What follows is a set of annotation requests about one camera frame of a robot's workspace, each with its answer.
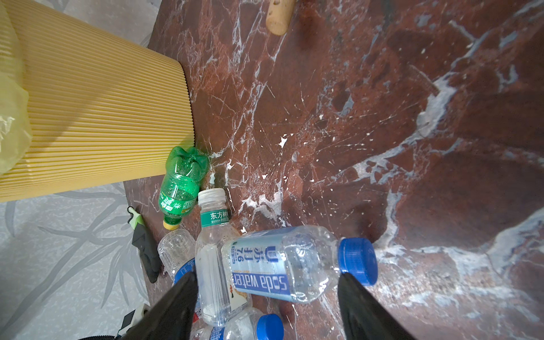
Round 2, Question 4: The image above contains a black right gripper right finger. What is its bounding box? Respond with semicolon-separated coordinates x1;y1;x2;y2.
338;273;415;340

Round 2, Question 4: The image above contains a clear bottle blue label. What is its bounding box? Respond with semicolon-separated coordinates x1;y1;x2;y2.
157;228;196;283

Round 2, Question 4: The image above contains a yellow plastic bin liner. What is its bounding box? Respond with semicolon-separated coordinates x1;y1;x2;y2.
1;4;33;174

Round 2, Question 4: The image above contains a green trowel wooden handle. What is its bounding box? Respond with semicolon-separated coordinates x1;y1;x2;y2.
266;0;296;36

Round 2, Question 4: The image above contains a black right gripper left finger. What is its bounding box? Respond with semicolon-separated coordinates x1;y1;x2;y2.
121;272;198;340

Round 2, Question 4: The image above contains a soda water bottle blue label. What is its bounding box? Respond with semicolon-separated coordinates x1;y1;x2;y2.
221;225;378;303

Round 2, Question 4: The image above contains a yellow ribbed waste bin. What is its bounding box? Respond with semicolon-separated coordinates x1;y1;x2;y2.
1;1;195;202

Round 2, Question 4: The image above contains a clear bottle green label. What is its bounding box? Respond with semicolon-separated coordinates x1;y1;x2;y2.
195;188;252;327

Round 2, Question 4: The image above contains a green plastic soda bottle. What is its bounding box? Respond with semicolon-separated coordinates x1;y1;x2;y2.
158;146;210;230

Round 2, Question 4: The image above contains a clear bottle blue cap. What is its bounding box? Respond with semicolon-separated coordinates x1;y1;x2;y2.
190;307;285;340

